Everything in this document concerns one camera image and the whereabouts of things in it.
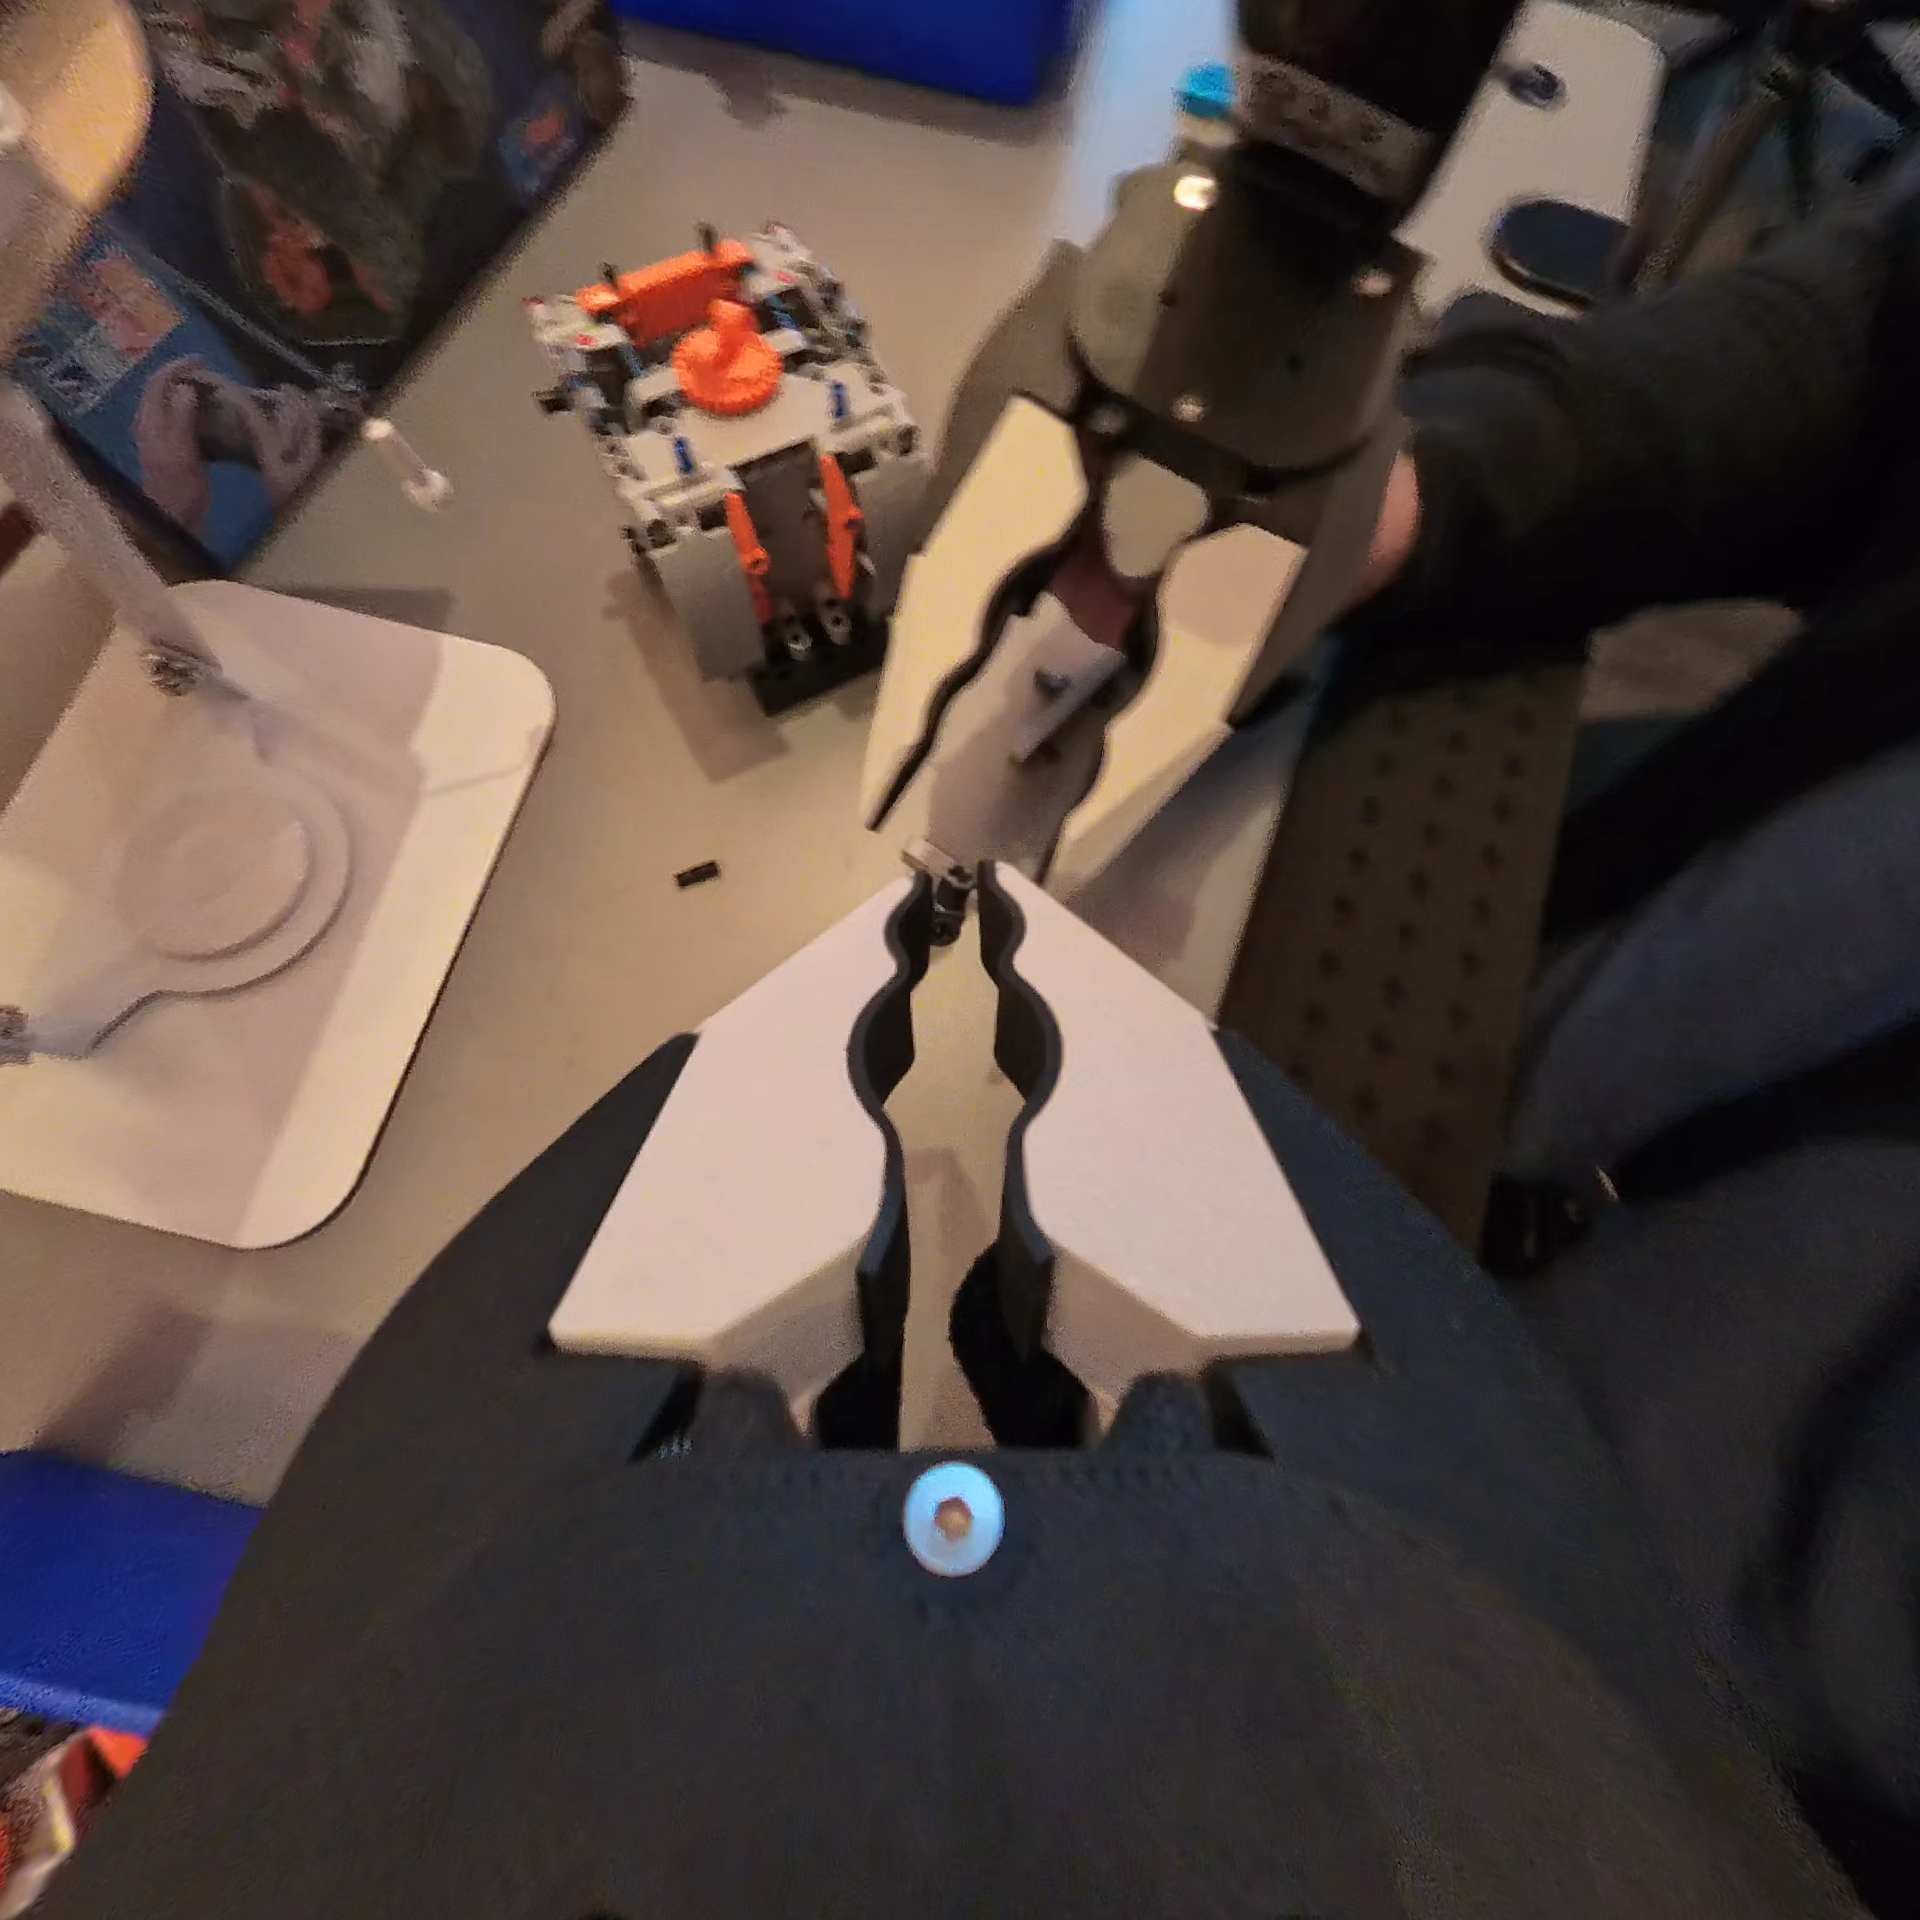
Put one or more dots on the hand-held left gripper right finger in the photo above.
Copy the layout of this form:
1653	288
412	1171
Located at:
1187	1199

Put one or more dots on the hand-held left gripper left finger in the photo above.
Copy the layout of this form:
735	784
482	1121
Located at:
719	1199

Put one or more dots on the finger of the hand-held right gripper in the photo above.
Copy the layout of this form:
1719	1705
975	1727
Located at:
1217	645
962	600

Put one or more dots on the grey orange toy model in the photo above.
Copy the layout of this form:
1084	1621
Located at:
707	600

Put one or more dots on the grey connector pin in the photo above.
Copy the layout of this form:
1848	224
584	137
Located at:
933	855

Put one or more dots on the blue tagged parts bin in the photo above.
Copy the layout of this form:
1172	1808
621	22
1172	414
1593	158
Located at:
106	1574

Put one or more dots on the person's right hand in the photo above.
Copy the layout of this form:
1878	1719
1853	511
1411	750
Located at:
1397	525

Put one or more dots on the black perforated mat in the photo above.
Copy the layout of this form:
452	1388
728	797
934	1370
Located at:
1397	900

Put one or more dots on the blue plastic bin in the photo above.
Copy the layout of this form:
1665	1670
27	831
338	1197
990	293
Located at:
899	36

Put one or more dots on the dark toy kit box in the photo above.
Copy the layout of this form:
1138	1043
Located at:
377	119

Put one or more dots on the blue picture box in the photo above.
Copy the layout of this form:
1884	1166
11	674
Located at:
90	330

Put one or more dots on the grey metal table bracket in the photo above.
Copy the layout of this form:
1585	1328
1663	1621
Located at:
1593	90

